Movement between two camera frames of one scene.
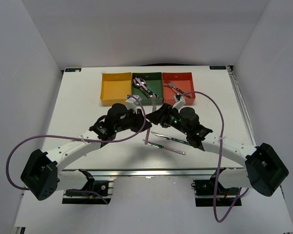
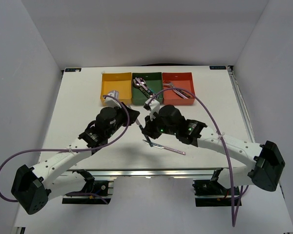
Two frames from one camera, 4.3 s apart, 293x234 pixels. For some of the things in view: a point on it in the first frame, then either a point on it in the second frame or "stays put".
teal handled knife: (167, 137) to (114, 93)
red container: (183, 81) stays put
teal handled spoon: (136, 85) to (142, 82)
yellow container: (115, 87) stays put
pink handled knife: (171, 149) stays put
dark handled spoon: (153, 94) stays put
